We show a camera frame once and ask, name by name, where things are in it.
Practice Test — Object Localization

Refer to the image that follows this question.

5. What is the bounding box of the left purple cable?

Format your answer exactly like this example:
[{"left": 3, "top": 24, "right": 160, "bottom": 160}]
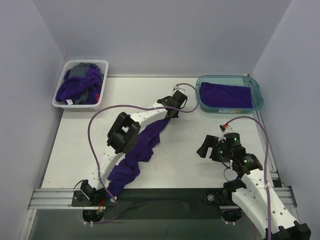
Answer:
[{"left": 87, "top": 83, "right": 200, "bottom": 224}]

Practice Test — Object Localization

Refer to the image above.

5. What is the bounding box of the white plastic basket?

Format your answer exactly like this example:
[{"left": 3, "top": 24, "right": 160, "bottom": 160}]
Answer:
[{"left": 51, "top": 59, "right": 109, "bottom": 112}]

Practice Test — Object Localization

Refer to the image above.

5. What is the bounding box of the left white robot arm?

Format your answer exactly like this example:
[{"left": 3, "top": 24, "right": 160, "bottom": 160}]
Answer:
[{"left": 73, "top": 87, "right": 188, "bottom": 206}]

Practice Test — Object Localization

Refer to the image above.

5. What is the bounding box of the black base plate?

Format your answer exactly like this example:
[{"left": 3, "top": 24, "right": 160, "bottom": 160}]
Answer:
[{"left": 82, "top": 188, "right": 245, "bottom": 223}]

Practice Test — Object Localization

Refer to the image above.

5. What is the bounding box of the purple towel under pile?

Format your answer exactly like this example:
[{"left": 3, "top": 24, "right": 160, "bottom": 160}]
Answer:
[{"left": 55, "top": 63, "right": 104, "bottom": 105}]

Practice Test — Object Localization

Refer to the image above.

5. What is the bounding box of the blue transparent plastic bin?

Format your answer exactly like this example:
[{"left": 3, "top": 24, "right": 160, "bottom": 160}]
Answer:
[{"left": 195, "top": 75, "right": 264, "bottom": 114}]

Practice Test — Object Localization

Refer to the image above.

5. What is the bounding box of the aluminium frame rail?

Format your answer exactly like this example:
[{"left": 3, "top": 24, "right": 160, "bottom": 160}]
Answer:
[{"left": 27, "top": 186, "right": 298, "bottom": 210}]

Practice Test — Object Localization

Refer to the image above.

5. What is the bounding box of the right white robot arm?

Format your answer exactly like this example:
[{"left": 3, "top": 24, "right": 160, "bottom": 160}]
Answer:
[{"left": 196, "top": 132, "right": 311, "bottom": 240}]

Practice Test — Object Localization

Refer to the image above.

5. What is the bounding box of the purple cloth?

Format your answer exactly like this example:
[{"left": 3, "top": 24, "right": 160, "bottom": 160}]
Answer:
[{"left": 199, "top": 82, "right": 253, "bottom": 109}]

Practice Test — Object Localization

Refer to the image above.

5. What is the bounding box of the purple towel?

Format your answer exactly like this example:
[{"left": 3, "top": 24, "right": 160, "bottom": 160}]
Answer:
[
  {"left": 106, "top": 117, "right": 170, "bottom": 199},
  {"left": 55, "top": 63, "right": 104, "bottom": 105}
]

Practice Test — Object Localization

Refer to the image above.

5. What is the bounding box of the grey cloth in basket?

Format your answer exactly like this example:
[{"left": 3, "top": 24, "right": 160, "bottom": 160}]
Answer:
[{"left": 69, "top": 62, "right": 91, "bottom": 78}]

